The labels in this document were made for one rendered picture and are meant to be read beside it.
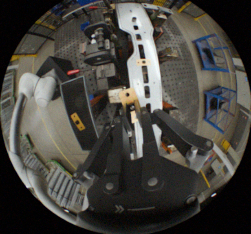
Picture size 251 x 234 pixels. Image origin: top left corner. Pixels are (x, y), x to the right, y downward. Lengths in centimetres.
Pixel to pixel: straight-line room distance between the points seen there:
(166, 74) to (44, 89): 102
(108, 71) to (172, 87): 67
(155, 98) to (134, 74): 18
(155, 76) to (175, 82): 45
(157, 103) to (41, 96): 75
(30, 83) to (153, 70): 80
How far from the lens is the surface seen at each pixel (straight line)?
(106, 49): 35
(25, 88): 66
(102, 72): 42
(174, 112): 57
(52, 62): 77
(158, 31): 66
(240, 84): 801
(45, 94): 65
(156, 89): 51
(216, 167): 1053
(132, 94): 20
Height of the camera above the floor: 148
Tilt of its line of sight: 72 degrees down
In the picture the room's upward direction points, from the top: 178 degrees clockwise
